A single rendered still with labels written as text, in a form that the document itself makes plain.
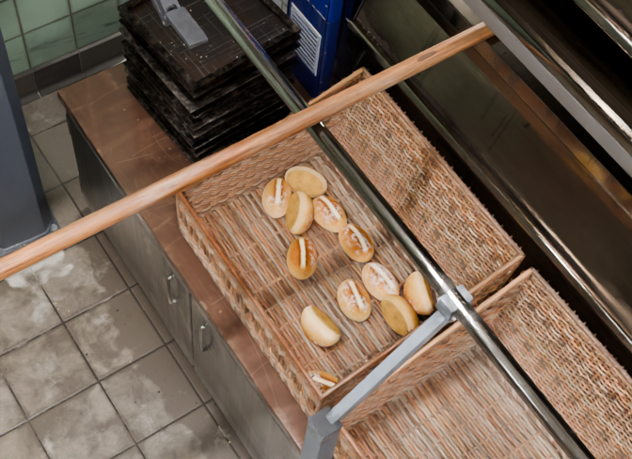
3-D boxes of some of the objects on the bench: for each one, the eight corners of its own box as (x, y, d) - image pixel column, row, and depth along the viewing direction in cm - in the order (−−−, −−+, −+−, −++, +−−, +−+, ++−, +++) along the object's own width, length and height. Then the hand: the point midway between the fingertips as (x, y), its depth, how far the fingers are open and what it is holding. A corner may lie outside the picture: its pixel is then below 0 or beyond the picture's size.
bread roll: (331, 354, 213) (318, 356, 207) (300, 321, 217) (286, 322, 211) (348, 335, 212) (336, 337, 206) (316, 302, 215) (303, 302, 209)
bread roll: (414, 324, 218) (406, 314, 213) (403, 283, 223) (395, 272, 218) (438, 316, 217) (431, 306, 211) (427, 276, 222) (418, 263, 216)
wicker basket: (350, 135, 242) (365, 60, 219) (498, 317, 220) (532, 255, 197) (172, 226, 225) (166, 154, 202) (313, 433, 203) (326, 380, 180)
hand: (194, 5), depth 138 cm, fingers open, 13 cm apart
